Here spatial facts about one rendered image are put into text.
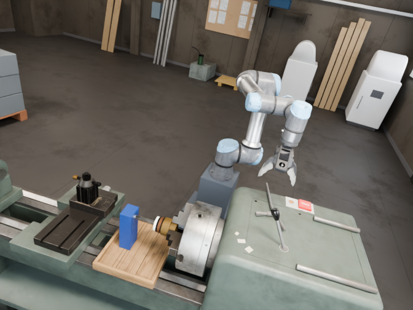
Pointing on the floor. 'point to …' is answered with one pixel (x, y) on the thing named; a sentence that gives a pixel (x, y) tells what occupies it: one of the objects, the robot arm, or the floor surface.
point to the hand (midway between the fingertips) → (275, 182)
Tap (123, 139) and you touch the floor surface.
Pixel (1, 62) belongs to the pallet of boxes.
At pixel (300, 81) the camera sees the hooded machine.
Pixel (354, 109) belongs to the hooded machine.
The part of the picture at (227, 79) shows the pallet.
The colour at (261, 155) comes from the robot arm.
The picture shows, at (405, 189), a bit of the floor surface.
